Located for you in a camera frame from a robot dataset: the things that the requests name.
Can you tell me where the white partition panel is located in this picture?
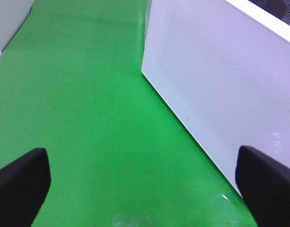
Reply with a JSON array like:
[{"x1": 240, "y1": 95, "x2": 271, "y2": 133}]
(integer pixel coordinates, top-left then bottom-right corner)
[{"x1": 0, "y1": 0, "x2": 34, "y2": 56}]

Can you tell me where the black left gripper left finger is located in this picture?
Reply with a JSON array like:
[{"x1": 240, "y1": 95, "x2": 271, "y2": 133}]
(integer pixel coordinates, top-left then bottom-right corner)
[{"x1": 0, "y1": 148, "x2": 51, "y2": 227}]

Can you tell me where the white microwave oven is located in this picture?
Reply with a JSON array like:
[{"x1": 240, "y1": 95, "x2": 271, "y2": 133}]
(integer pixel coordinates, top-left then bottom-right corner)
[{"x1": 145, "y1": 0, "x2": 290, "y2": 37}]

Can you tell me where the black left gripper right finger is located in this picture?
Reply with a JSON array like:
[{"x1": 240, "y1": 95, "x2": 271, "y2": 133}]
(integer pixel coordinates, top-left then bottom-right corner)
[{"x1": 235, "y1": 146, "x2": 290, "y2": 227}]

